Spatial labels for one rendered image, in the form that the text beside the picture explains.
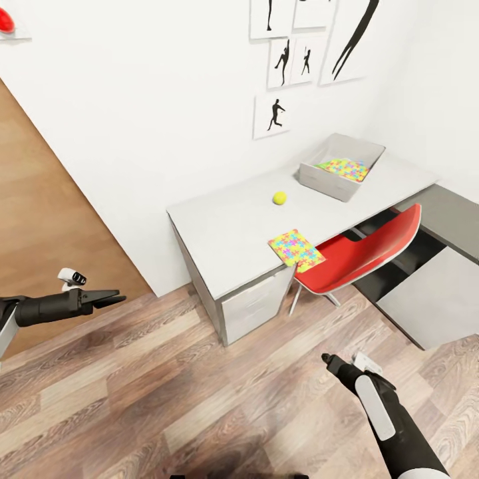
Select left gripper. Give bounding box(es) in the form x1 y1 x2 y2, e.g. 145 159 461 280
39 287 127 323

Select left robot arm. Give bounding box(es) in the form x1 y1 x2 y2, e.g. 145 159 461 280
0 267 127 358

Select jigsaw puzzle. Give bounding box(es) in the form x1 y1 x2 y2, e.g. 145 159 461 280
268 229 325 273
325 159 369 183

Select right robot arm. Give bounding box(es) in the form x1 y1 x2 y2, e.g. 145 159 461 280
321 351 452 479

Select tennis ball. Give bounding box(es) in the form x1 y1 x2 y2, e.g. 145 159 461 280
273 192 287 205

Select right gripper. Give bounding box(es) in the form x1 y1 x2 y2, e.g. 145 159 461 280
321 353 357 387

